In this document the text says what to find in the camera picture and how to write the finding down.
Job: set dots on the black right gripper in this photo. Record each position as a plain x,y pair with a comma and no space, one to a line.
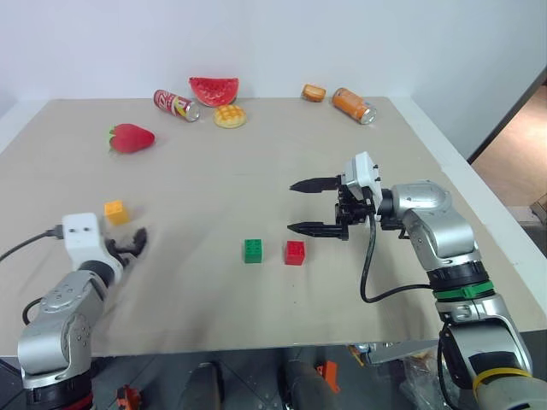
351,211

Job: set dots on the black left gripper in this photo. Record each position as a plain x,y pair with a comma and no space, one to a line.
120,253

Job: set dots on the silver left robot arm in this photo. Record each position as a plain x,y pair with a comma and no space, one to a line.
55,324

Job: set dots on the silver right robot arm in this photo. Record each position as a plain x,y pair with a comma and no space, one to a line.
444,230

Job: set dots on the yellow toy cube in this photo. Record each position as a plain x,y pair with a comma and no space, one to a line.
116,212

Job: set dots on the red toy cube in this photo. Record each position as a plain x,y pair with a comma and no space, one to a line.
295,253

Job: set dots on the green toy cube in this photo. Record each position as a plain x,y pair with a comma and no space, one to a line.
253,251

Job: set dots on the red toy strawberry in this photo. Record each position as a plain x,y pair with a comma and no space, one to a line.
132,138

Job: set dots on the orange soda can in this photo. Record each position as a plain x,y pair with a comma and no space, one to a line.
352,104

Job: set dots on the small brown toy bread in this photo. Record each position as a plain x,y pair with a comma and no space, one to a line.
313,92

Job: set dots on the yellow toy pineapple bun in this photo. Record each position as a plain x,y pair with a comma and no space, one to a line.
231,116

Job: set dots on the red soda can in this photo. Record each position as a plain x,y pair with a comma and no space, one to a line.
175,104

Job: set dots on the orange black tool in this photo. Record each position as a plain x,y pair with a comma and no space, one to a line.
330,375
128,397

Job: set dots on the toy watermelon slice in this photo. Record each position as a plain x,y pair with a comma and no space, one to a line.
213,90

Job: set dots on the dark rounded shape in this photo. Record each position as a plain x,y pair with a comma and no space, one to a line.
303,384

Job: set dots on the clear plastic bag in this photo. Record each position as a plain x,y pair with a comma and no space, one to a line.
421,380

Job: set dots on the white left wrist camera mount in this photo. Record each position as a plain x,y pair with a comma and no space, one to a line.
83,239

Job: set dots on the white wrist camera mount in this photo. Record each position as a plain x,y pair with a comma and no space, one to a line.
363,171
83,239

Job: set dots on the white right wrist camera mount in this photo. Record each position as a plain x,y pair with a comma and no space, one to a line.
363,171

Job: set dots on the silver metal bracket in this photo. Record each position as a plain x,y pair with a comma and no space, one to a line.
393,351

